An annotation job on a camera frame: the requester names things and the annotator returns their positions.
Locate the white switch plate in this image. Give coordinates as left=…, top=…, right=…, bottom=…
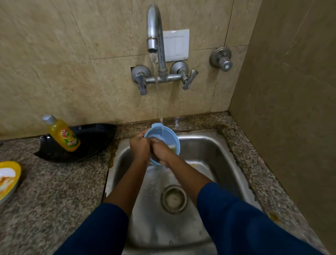
left=162, top=29, right=190, bottom=62

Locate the yellow rimmed plate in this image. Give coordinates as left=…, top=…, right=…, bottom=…
left=0, top=161, right=22, bottom=205

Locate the yellow dish soap bottle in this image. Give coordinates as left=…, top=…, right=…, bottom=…
left=42, top=114, right=81, bottom=152

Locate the steel wall valve knob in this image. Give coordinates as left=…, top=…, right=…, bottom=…
left=209, top=47, right=233, bottom=72

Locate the person's right hand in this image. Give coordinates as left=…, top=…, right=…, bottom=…
left=149, top=137, right=176, bottom=167

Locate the stainless steel sink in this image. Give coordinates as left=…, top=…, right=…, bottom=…
left=104, top=129, right=263, bottom=255

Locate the steel sink drain strainer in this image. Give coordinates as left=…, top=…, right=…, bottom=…
left=160, top=185, right=188, bottom=215

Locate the black leaf-shaped tray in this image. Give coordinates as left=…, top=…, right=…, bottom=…
left=33, top=123, right=118, bottom=163

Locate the person's right forearm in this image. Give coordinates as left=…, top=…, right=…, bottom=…
left=167, top=153, right=325, bottom=255

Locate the person's left hand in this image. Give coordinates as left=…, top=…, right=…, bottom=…
left=129, top=130, right=152, bottom=164

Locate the steel wall faucet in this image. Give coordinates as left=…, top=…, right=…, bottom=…
left=131, top=4, right=199, bottom=96

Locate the blue plastic bowl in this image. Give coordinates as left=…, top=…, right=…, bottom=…
left=144, top=123, right=181, bottom=166

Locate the person's left forearm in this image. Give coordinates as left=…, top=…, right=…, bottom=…
left=54, top=160, right=149, bottom=255

